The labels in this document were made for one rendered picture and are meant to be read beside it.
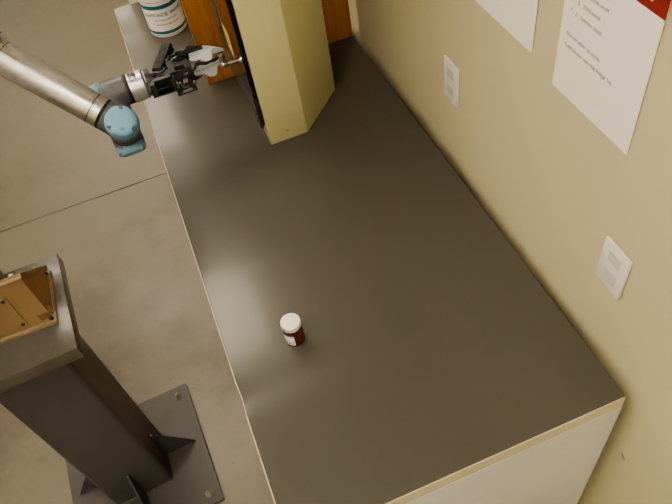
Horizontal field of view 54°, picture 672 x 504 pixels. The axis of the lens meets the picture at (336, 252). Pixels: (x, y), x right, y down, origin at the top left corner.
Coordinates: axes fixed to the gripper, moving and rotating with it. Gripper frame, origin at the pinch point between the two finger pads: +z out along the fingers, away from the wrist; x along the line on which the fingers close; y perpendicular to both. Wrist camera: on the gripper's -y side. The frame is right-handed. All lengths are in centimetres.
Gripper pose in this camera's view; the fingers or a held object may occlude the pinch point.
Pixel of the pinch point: (219, 53)
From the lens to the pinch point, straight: 183.8
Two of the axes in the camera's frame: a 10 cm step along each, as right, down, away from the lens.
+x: -1.3, -6.4, -7.6
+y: 3.6, 6.8, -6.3
